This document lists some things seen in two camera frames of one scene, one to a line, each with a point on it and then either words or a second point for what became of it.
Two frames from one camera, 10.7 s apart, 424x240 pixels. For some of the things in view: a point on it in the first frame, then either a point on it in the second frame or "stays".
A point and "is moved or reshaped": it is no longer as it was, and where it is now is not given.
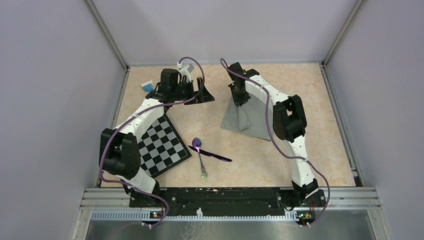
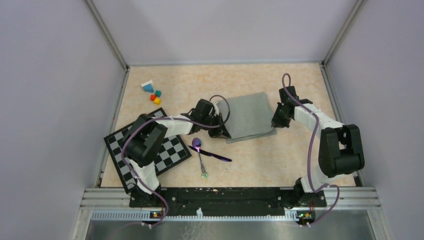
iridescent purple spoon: (196, 143) stays
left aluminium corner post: (92, 6) stays
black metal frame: (227, 201) stays
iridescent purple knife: (210, 155) stays
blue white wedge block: (148, 86) stays
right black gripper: (239, 101) to (276, 122)
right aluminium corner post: (357, 8) stays
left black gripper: (204, 96) to (221, 131)
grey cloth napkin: (250, 117) is moved or reshaped
